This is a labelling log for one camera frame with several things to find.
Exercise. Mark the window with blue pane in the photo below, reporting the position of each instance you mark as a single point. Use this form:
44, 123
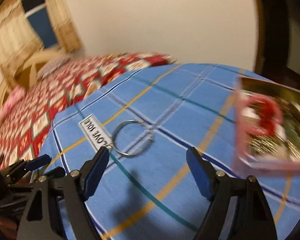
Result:
36, 14

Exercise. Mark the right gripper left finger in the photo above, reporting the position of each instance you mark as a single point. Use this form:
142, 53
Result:
92, 172

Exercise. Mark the cream wooden headboard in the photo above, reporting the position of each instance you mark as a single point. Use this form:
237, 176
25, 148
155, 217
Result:
26, 75

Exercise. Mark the thin silver bangle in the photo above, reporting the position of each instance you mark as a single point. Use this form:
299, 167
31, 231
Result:
132, 138

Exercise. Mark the pink metal tin box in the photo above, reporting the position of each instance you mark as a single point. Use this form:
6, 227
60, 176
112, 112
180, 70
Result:
260, 136

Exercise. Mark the blue plaid tablecloth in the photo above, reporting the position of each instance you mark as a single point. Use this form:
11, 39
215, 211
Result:
154, 195

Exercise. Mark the red patterned bed quilt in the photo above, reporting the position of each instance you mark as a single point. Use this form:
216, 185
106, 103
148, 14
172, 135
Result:
26, 127

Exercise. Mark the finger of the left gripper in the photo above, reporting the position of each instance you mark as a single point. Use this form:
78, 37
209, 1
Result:
56, 173
35, 164

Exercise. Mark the checked pillow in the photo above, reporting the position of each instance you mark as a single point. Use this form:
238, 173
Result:
52, 65

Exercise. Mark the pink pillow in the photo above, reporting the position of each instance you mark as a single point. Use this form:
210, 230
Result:
16, 95

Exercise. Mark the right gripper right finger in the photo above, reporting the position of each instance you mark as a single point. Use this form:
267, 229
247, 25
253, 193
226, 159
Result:
203, 173

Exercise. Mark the left beige curtain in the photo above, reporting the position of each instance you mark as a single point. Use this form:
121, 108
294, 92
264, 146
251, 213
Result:
18, 40

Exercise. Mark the beige window curtain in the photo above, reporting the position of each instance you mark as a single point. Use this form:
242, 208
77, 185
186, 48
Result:
62, 25

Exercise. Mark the green jade bangle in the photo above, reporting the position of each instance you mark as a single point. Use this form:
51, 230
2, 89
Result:
291, 125

